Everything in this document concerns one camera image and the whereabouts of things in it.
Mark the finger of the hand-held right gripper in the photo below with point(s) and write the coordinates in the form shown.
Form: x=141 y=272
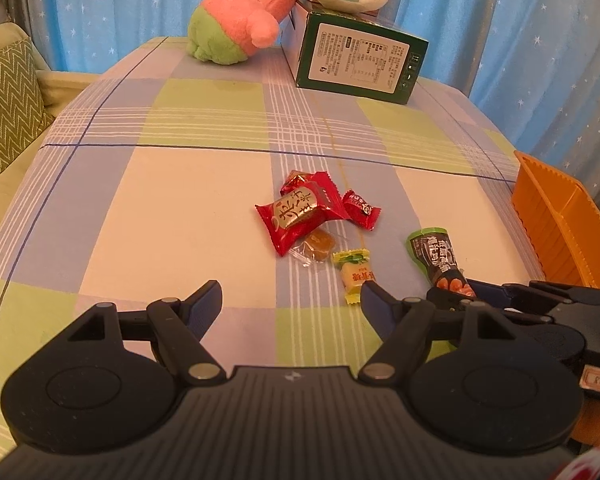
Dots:
x=442 y=300
x=490 y=292

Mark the small red candy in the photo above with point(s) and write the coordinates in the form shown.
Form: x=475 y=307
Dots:
x=362 y=207

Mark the green zigzag pillow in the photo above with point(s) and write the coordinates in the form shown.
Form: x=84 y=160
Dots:
x=7 y=110

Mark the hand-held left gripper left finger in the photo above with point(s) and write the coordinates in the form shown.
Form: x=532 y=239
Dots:
x=205 y=307

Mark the green cardboard box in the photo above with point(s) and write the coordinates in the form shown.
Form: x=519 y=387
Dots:
x=360 y=57

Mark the plaid tablecloth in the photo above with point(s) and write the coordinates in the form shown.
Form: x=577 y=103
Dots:
x=155 y=185

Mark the light green sofa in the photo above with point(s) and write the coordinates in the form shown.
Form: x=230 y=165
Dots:
x=0 y=200

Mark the green black nut packet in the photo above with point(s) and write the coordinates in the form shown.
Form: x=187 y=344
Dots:
x=437 y=255

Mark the amber candy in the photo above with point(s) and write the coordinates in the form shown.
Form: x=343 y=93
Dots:
x=317 y=246

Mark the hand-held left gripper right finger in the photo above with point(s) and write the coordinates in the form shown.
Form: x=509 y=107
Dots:
x=375 y=305

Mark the pink green starfish plush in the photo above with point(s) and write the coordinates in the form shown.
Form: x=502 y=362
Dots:
x=235 y=25

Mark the orange plastic tray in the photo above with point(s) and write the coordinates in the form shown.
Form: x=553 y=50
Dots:
x=555 y=220

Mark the large red gold-label packet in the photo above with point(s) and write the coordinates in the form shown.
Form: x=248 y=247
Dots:
x=300 y=215

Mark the blue star curtain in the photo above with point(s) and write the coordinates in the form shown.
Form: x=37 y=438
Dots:
x=480 y=35

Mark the yellow candy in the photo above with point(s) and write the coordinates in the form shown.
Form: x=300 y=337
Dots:
x=356 y=275

